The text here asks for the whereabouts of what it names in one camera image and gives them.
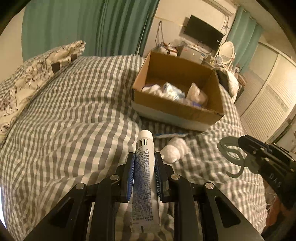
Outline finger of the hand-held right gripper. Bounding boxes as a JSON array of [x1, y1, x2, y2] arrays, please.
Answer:
[[238, 134, 271, 163]]

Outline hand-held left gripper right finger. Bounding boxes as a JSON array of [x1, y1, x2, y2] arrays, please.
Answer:
[[154, 152, 265, 241]]

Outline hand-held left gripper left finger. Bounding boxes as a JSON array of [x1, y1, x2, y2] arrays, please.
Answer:
[[23, 152, 136, 241]]

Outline white blue printed tube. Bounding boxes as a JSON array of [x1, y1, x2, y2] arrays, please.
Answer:
[[130, 130, 161, 233]]

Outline grey curved plastic clip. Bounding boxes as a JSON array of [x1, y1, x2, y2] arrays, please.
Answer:
[[217, 136, 262, 179]]

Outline brown cardboard box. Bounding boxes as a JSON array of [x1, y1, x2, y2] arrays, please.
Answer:
[[132, 51, 225, 132]]

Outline person's right forearm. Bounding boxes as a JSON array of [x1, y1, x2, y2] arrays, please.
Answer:
[[262, 197, 296, 235]]

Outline white cotton ball bag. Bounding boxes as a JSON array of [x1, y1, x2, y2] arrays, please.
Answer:
[[161, 137, 189, 164]]

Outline blue white flat sachet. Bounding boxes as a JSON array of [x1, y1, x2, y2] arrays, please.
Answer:
[[154, 133, 189, 139]]

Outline white louvred wardrobe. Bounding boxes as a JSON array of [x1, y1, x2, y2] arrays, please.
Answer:
[[239, 43, 296, 144]]

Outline white cushion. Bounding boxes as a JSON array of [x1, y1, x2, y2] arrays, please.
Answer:
[[225, 70, 240, 100]]

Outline dark cloth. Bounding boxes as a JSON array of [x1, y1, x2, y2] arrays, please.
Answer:
[[215, 69, 230, 93]]

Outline white plastic bag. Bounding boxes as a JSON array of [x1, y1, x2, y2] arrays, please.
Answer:
[[186, 83, 208, 105]]

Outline grey white checked blanket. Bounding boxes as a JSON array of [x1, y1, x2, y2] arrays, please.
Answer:
[[0, 54, 269, 241]]

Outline blue white wrapped packet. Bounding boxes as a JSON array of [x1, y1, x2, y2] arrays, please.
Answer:
[[163, 82, 186, 100]]

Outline white soft packet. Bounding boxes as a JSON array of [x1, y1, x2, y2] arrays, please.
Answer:
[[142, 83, 163, 94]]

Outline white oval mirror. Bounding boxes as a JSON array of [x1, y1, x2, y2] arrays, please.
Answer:
[[217, 41, 236, 66]]

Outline narrow green curtain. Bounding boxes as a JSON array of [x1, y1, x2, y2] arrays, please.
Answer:
[[225, 7, 264, 75]]

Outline grey metal cabinet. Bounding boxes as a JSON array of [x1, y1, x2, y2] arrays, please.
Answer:
[[178, 45, 205, 65]]

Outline black flat television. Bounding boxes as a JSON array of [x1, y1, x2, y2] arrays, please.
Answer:
[[184, 15, 224, 52]]

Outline floral patterned pillow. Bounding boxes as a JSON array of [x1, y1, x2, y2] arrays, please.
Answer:
[[0, 40, 86, 138]]

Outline white air conditioner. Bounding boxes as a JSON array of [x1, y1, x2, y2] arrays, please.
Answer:
[[205, 0, 238, 16]]

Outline wide green curtain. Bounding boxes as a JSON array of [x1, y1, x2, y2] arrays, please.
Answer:
[[22, 0, 160, 62]]

